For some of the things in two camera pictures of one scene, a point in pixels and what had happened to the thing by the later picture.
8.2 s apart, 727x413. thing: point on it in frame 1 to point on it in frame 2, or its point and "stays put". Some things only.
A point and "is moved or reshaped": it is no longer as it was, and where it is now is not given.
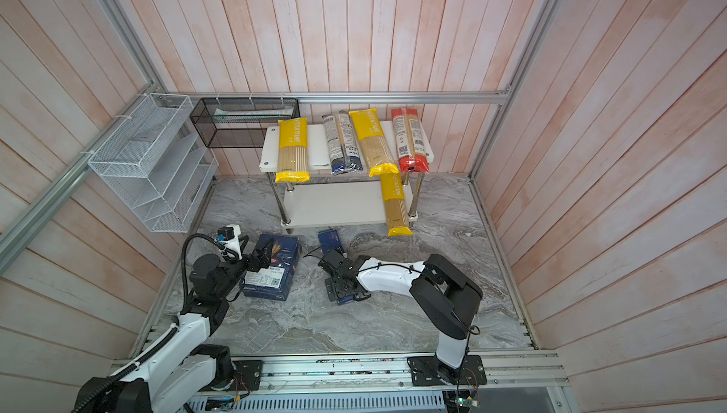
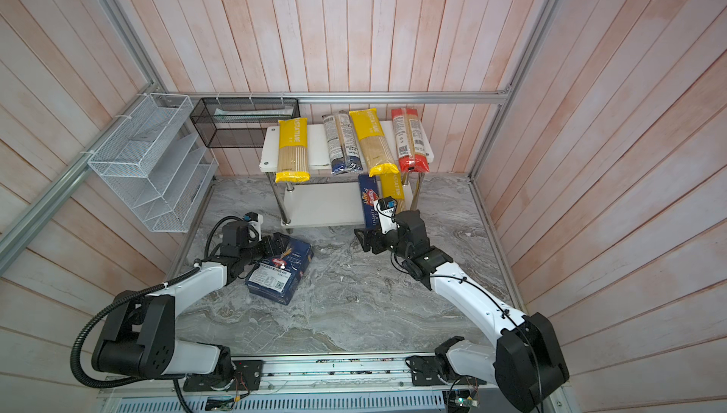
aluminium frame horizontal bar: x=448 y=95 stays put
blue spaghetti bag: x=329 y=240 to x=368 y=186
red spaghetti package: x=413 y=151 stays put
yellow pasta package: x=292 y=151 stays put
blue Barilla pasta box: x=274 y=280 is moved or reshaped
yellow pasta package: x=394 y=194 stays put
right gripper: x=333 y=290 to x=371 y=236
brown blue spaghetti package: x=344 y=148 stays put
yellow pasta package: x=374 y=143 stays put
